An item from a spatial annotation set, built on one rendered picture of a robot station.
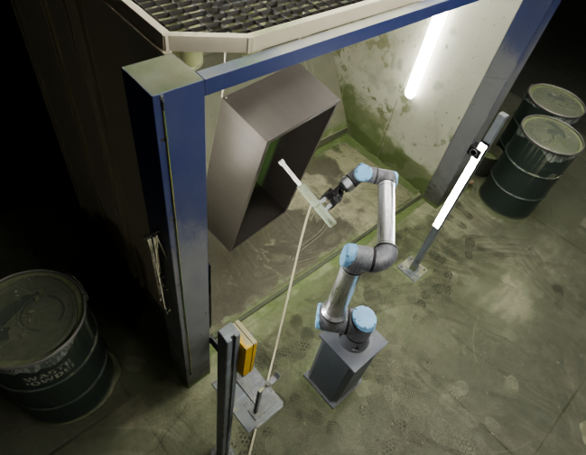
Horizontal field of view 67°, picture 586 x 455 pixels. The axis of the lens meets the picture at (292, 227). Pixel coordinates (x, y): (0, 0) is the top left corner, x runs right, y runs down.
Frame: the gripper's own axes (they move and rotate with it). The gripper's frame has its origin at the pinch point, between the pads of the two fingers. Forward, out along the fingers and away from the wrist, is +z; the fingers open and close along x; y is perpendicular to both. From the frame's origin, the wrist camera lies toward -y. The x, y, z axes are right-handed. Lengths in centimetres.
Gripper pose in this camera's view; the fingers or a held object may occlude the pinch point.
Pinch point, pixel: (318, 209)
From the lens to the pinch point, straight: 256.5
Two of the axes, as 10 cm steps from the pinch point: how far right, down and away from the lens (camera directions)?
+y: -1.4, -2.5, 9.6
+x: -6.3, -7.3, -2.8
